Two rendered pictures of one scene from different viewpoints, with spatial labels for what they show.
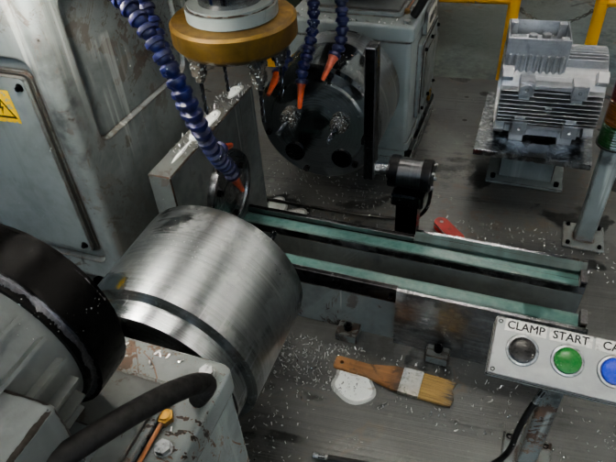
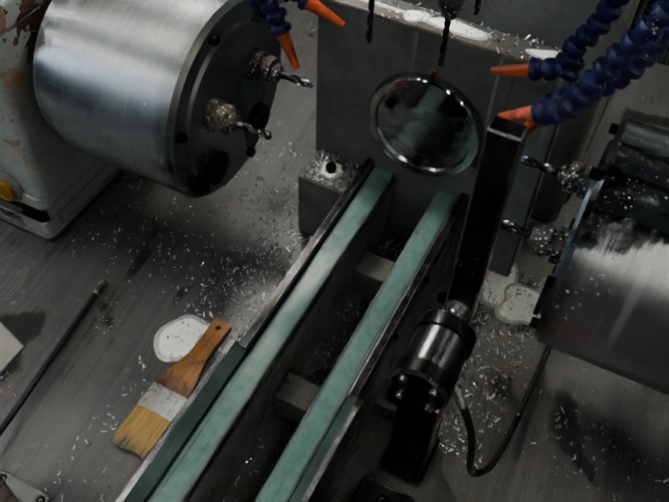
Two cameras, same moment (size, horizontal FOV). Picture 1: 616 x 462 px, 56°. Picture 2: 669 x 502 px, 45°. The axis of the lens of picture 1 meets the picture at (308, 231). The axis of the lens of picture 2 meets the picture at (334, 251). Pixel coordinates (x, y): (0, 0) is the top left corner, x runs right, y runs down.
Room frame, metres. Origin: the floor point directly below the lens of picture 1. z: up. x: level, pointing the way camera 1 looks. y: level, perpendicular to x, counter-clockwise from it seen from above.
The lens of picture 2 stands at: (0.77, -0.60, 1.67)
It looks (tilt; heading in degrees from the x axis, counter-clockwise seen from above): 51 degrees down; 92
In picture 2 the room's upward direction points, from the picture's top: 3 degrees clockwise
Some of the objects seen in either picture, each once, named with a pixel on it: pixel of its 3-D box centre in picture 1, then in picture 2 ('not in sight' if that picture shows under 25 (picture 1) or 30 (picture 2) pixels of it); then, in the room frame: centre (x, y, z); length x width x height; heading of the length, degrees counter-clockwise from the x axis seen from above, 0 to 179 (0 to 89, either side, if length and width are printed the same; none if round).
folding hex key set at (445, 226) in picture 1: (448, 232); not in sight; (0.91, -0.30, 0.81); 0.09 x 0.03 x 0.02; 22
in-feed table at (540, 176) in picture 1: (530, 146); not in sight; (1.14, -0.54, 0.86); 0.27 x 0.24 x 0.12; 157
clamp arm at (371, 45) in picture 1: (372, 115); (479, 234); (0.88, -0.13, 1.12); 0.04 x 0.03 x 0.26; 67
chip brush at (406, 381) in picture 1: (392, 378); (177, 382); (0.57, -0.12, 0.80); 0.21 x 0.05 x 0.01; 66
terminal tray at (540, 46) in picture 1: (536, 46); not in sight; (1.13, -0.50, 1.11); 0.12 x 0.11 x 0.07; 72
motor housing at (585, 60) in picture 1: (546, 89); not in sight; (1.12, -0.54, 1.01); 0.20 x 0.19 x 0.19; 72
